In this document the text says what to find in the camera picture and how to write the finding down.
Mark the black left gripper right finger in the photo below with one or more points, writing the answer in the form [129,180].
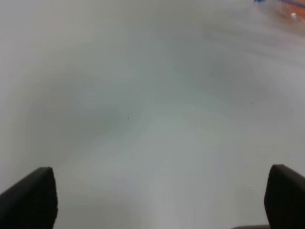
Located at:
[284,199]

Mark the clear blue-zip plastic bag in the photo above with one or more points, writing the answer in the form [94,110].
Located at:
[271,23]

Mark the orange fruit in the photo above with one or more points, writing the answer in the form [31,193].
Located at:
[295,10]

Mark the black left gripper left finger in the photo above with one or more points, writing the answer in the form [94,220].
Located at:
[31,203]

